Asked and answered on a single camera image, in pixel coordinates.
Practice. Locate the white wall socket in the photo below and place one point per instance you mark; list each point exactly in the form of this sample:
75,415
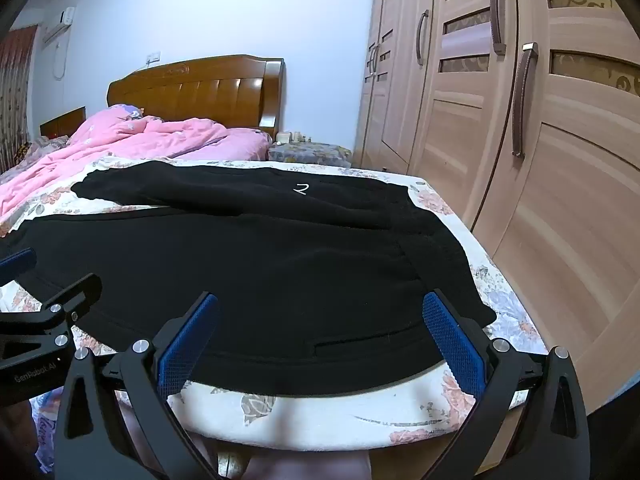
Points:
153,57

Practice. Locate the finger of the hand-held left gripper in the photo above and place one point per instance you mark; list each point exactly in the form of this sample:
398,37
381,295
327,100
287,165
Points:
17,262
70,295

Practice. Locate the brown wooden headboard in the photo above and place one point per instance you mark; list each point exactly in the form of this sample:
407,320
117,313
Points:
200,90

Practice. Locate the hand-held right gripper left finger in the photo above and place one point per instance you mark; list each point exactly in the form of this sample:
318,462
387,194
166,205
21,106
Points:
187,345

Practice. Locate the white jar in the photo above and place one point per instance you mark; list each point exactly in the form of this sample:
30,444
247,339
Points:
284,137

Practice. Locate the dark red patterned curtain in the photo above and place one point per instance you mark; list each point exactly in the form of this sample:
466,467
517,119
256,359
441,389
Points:
17,100

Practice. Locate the purple printed cloth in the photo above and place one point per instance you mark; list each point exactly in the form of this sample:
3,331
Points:
45,425

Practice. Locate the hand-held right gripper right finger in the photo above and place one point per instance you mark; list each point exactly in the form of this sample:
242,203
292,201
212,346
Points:
452,340

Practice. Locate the light wooden wardrobe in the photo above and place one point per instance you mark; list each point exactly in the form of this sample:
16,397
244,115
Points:
575,210

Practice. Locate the nightstand with floral cover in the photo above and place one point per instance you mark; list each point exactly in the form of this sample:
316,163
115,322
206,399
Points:
310,152

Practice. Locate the floral patterned blanket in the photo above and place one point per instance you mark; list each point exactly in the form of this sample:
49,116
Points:
42,147

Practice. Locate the white air conditioner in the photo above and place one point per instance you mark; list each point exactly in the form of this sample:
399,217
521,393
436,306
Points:
60,22

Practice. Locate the pink quilt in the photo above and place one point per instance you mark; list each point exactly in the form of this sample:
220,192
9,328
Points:
150,140

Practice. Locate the purple floral pillow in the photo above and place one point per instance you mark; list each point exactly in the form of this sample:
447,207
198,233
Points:
125,111

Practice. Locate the dark red wooden cabinet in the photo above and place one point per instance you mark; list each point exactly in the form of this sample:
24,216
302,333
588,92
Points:
62,122

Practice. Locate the floral bed sheet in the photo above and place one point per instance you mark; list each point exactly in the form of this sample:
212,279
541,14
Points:
400,420

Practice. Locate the black pants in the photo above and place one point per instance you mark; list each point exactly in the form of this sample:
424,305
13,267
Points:
275,270

